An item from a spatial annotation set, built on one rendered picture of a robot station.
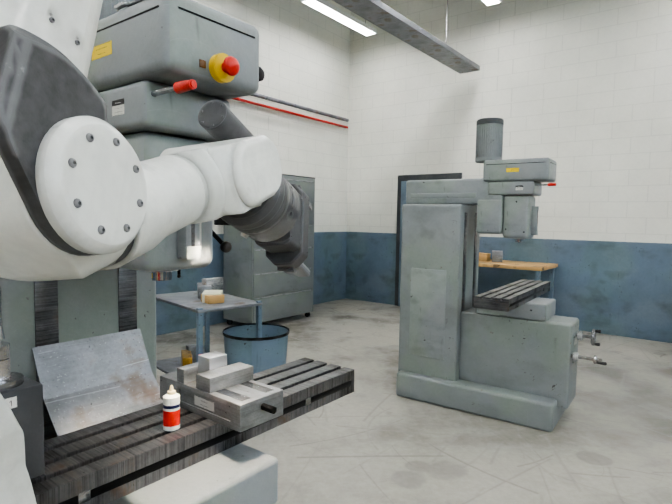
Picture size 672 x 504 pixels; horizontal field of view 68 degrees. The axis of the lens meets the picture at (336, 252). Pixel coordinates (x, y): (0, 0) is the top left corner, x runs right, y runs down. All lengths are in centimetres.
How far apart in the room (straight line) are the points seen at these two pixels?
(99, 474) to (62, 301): 58
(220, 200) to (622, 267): 697
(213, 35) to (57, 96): 90
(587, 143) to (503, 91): 139
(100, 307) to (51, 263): 135
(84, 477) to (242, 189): 86
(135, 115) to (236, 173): 75
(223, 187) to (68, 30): 19
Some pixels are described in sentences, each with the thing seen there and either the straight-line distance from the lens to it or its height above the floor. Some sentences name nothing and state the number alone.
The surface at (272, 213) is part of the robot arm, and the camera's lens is 59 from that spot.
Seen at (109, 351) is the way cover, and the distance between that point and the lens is 169.
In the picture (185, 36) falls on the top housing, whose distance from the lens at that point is 115.
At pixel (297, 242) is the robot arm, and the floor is 141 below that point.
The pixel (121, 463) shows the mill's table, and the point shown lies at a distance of 125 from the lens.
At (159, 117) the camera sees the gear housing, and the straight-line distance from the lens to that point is 119.
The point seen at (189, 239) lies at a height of 139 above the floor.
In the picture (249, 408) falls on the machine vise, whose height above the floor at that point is 97.
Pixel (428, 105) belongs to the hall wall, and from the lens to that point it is 834.
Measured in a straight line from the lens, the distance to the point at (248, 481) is 132.
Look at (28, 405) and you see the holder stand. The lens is 119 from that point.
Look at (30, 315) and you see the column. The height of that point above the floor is 116.
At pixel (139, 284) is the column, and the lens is 174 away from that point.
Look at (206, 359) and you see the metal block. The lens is 144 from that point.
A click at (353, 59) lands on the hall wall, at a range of 933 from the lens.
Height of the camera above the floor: 144
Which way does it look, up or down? 4 degrees down
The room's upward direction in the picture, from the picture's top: 1 degrees clockwise
